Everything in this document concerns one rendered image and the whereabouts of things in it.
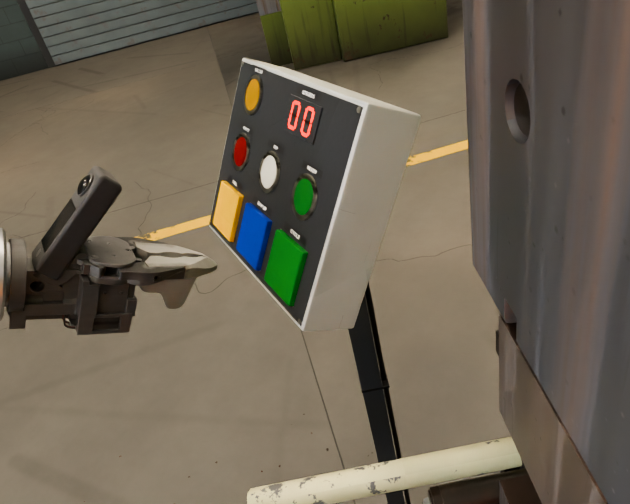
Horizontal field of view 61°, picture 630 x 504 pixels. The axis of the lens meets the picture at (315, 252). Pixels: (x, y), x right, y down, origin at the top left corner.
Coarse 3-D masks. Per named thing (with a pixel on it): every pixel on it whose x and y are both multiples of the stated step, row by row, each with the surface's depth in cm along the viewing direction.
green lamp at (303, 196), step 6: (300, 180) 66; (306, 180) 65; (300, 186) 66; (306, 186) 65; (294, 192) 67; (300, 192) 66; (306, 192) 65; (312, 192) 64; (294, 198) 67; (300, 198) 66; (306, 198) 64; (312, 198) 64; (294, 204) 67; (300, 204) 66; (306, 204) 64; (300, 210) 66; (306, 210) 65
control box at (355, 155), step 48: (240, 96) 82; (288, 96) 70; (336, 96) 61; (288, 144) 69; (336, 144) 60; (384, 144) 59; (240, 192) 81; (288, 192) 69; (336, 192) 60; (384, 192) 62; (336, 240) 62; (336, 288) 65
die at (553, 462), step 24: (504, 336) 33; (504, 360) 34; (504, 384) 35; (528, 384) 30; (504, 408) 37; (528, 408) 31; (552, 408) 27; (528, 432) 32; (552, 432) 28; (528, 456) 33; (552, 456) 28; (576, 456) 25; (552, 480) 29; (576, 480) 26
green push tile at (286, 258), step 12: (276, 240) 70; (288, 240) 67; (276, 252) 70; (288, 252) 67; (300, 252) 65; (276, 264) 69; (288, 264) 67; (300, 264) 65; (276, 276) 69; (288, 276) 67; (300, 276) 66; (276, 288) 69; (288, 288) 67; (288, 300) 67
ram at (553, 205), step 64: (512, 0) 21; (576, 0) 17; (512, 64) 22; (576, 64) 17; (512, 128) 24; (576, 128) 18; (512, 192) 26; (576, 192) 19; (512, 256) 28; (576, 256) 20; (512, 320) 32; (576, 320) 22; (576, 384) 23
